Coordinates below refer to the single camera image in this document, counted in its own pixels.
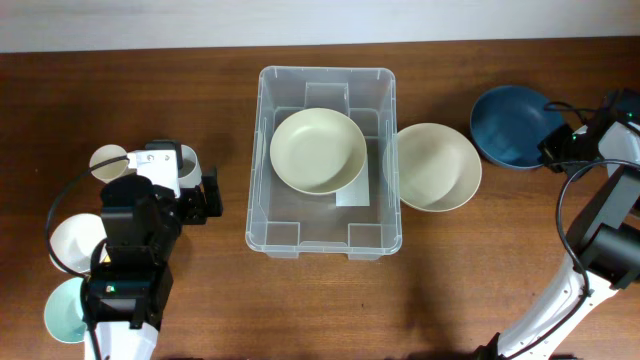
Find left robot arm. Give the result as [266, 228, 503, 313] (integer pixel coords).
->
[80, 168, 223, 359]

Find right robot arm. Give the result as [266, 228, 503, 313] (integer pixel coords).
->
[470, 86, 639, 359]

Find dark blue bowl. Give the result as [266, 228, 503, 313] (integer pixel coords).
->
[470, 85, 565, 170]

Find mint small bowl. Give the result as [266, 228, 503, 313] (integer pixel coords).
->
[44, 278, 87, 344]

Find grey paper cup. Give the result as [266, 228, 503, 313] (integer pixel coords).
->
[178, 145, 202, 188]

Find clear plastic storage bin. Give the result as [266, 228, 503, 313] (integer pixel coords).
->
[246, 66, 402, 260]

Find white small bowl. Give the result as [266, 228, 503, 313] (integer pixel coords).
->
[51, 213, 106, 273]

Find cream paper cup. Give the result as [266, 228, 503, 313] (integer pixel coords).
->
[88, 144, 130, 184]

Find cream bowl inside bin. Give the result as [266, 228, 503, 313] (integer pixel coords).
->
[269, 108, 367, 196]

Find white label in bin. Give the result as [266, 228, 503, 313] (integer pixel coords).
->
[336, 161, 370, 207]

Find cream bowl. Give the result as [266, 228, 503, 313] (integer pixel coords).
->
[382, 123, 482, 213]
[269, 108, 367, 196]

